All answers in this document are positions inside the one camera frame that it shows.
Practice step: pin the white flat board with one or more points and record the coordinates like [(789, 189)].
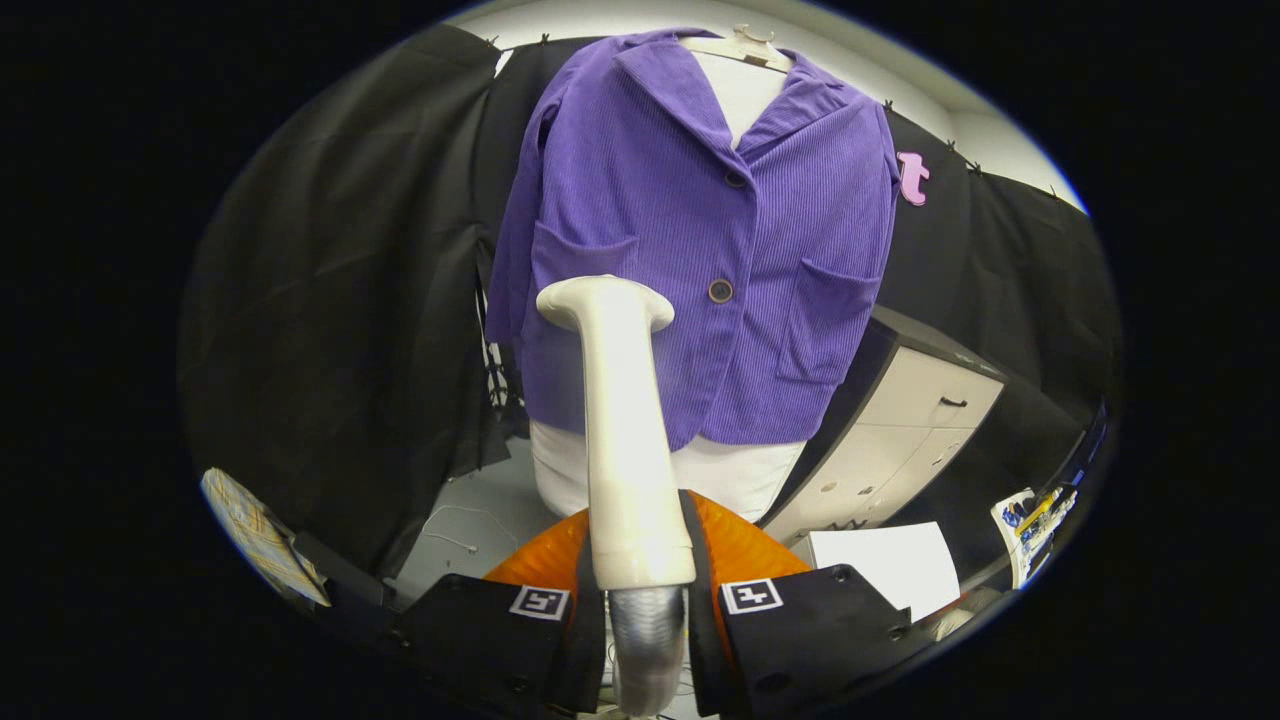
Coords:
[(885, 565)]

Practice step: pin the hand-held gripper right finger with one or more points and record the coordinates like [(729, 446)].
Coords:
[(700, 650)]

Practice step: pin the yellow patterned board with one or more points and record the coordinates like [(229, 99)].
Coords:
[(260, 530)]

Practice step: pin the white side table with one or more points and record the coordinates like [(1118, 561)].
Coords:
[(1020, 530)]

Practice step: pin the cream clothes hanger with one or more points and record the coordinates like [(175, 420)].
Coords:
[(740, 45)]

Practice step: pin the white dress form torso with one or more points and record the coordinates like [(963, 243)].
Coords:
[(740, 470)]

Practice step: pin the grey cabinet with black top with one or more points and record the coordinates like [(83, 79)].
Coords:
[(920, 400)]

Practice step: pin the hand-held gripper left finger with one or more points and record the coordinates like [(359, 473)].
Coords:
[(590, 650)]

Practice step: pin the white garment steamer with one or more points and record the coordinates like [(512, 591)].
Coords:
[(625, 430)]

